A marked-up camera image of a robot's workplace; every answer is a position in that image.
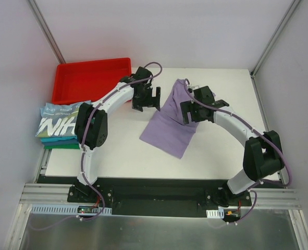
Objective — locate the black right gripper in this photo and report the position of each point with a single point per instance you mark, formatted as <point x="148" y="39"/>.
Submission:
<point x="189" y="113"/>

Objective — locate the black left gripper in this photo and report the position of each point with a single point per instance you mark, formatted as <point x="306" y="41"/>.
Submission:
<point x="145" y="100"/>

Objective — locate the purple t-shirt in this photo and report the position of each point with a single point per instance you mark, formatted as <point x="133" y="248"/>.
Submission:
<point x="166" y="130"/>

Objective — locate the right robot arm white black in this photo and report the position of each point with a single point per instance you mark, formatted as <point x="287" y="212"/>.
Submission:
<point x="262" y="155"/>

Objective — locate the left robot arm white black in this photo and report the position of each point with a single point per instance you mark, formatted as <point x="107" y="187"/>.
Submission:
<point x="91" y="126"/>

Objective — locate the red plastic bin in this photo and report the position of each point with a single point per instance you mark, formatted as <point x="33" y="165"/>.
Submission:
<point x="88" y="80"/>

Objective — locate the folded green shirt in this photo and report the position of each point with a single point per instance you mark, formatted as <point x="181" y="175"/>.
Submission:
<point x="67" y="146"/>

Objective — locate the folded teal shirt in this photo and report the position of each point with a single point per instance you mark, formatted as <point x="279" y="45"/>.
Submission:
<point x="59" y="141"/>

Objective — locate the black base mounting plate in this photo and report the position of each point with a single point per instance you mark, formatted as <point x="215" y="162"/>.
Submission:
<point x="149" y="197"/>

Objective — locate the right white cable duct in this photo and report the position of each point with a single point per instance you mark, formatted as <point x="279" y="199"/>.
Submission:
<point x="215" y="214"/>

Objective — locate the white cable duct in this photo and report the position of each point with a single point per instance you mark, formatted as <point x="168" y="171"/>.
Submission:
<point x="69" y="210"/>
<point x="215" y="214"/>

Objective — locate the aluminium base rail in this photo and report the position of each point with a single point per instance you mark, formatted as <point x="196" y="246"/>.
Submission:
<point x="34" y="193"/>

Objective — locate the right aluminium frame post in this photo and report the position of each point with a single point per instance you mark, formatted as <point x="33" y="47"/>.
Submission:
<point x="294" y="5"/>

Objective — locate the aluminium frame post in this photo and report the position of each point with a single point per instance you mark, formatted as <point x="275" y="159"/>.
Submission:
<point x="294" y="5"/>
<point x="46" y="30"/>

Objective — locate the left aluminium frame post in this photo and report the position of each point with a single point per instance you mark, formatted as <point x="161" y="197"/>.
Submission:
<point x="46" y="30"/>

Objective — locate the left white cable duct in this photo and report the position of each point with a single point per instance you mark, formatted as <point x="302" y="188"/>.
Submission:
<point x="69" y="210"/>

